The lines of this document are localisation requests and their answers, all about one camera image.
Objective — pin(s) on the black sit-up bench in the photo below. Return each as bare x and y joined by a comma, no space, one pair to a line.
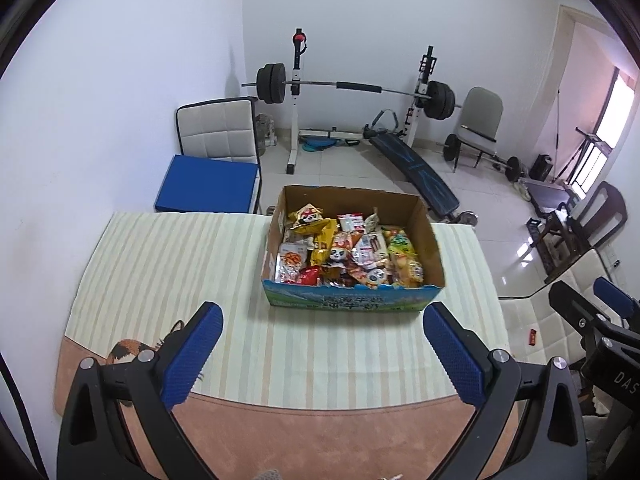
415,165

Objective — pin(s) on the dark wooden chair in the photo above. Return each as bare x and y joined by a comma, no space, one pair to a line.
602,210

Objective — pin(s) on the tripod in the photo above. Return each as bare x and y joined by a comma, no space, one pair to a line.
575,155

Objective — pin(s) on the small red box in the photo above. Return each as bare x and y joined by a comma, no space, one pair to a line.
533,337

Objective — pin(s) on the grey chair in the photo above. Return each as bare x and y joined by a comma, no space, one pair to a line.
480,110

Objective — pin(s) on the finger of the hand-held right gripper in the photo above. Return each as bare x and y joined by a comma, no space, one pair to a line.
616,296
572,306

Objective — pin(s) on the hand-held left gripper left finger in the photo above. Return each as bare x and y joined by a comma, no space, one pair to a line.
192,355

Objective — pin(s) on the striped tablecloth with cat print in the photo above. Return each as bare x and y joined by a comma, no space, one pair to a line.
150,260

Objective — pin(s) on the barbell with black plates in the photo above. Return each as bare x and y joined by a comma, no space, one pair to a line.
272,82

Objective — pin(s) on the black speaker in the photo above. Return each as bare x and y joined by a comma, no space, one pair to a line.
541,167

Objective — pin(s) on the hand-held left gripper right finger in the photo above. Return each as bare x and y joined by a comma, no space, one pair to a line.
455,355

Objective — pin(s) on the white barbell rack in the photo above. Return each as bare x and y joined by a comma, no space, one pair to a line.
296,90

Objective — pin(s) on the blue balance disc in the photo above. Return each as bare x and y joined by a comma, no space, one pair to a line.
320,145

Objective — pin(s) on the white leather chair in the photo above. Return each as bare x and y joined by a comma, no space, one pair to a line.
530,317

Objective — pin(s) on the cardboard box with blue print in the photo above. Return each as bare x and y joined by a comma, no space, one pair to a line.
425,240

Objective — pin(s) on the pile of mixed snacks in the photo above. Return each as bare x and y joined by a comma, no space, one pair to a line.
345,255

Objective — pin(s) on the white padded chair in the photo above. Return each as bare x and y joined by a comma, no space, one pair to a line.
215,127

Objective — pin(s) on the small barbell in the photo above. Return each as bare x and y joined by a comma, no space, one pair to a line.
452,142

